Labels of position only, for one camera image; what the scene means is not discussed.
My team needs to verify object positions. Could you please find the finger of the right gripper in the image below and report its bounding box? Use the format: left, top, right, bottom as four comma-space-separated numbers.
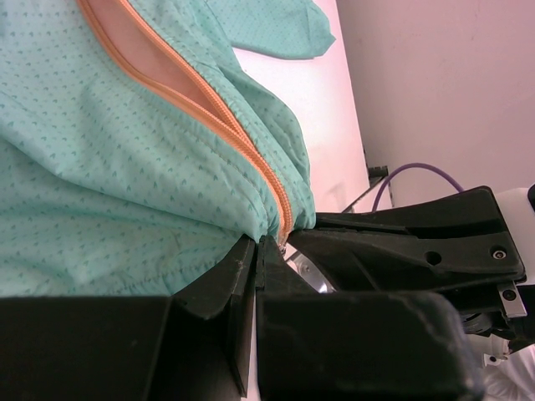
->
289, 230, 526, 292
315, 186, 508, 238

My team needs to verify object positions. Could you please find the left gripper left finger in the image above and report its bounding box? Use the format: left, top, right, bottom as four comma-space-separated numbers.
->
1, 237, 256, 400

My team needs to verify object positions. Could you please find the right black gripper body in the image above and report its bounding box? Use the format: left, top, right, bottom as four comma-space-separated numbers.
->
443, 285, 534, 347

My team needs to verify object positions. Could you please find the orange and teal jacket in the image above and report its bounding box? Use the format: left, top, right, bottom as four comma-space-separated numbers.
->
1, 1, 334, 297

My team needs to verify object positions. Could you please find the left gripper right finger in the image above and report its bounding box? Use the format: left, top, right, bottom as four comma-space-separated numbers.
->
256, 236, 485, 400

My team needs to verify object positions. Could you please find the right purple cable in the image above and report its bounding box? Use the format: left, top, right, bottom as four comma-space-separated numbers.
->
371, 162, 465, 212

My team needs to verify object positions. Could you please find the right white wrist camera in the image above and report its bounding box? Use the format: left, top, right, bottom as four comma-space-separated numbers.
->
496, 185, 535, 286

